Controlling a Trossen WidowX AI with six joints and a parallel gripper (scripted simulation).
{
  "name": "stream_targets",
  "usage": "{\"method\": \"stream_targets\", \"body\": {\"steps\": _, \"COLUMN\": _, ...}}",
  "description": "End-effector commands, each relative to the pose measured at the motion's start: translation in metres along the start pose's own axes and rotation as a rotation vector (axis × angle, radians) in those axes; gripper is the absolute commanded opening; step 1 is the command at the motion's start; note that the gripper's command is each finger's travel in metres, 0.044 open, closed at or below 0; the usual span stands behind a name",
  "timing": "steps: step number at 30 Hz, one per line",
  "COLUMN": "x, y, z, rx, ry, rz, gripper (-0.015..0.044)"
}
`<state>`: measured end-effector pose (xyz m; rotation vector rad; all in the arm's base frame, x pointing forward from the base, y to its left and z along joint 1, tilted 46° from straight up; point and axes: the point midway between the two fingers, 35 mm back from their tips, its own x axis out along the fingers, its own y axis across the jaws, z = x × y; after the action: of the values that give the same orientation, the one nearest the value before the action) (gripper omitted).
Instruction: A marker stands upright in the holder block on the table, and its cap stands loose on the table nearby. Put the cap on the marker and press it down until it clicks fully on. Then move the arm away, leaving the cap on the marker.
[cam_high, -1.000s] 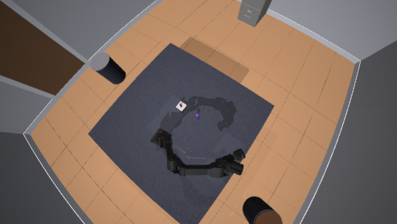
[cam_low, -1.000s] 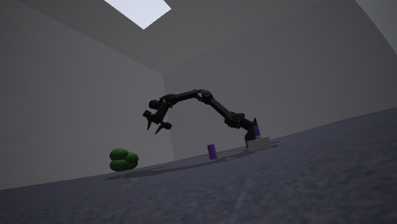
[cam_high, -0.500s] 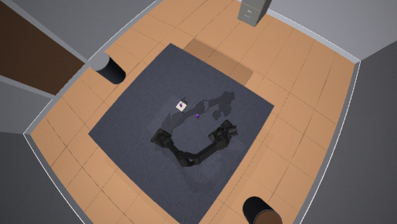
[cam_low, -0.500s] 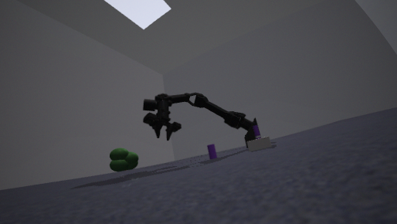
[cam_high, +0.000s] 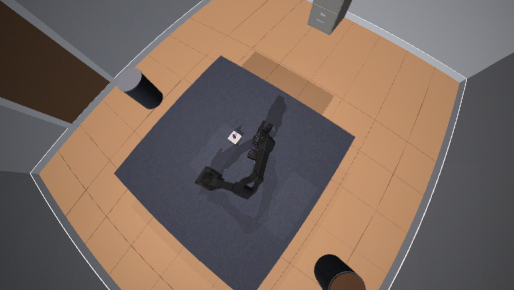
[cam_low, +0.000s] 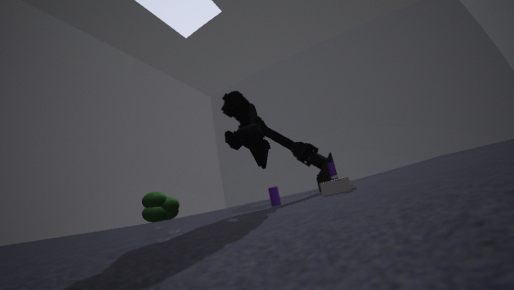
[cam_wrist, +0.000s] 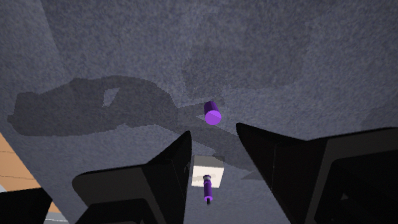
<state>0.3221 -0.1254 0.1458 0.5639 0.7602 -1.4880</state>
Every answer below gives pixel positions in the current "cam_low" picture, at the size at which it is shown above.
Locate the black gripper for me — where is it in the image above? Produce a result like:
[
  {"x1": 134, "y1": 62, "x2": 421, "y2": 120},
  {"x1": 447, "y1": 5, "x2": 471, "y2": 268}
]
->
[{"x1": 236, "y1": 116, "x2": 271, "y2": 169}]

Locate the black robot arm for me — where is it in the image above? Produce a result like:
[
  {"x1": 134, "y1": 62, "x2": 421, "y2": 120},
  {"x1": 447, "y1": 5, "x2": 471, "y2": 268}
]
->
[{"x1": 222, "y1": 91, "x2": 326, "y2": 169}]

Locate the white square block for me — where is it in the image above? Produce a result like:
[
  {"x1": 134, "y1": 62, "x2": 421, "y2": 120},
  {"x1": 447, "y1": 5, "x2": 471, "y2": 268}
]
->
[{"x1": 319, "y1": 176, "x2": 351, "y2": 196}]

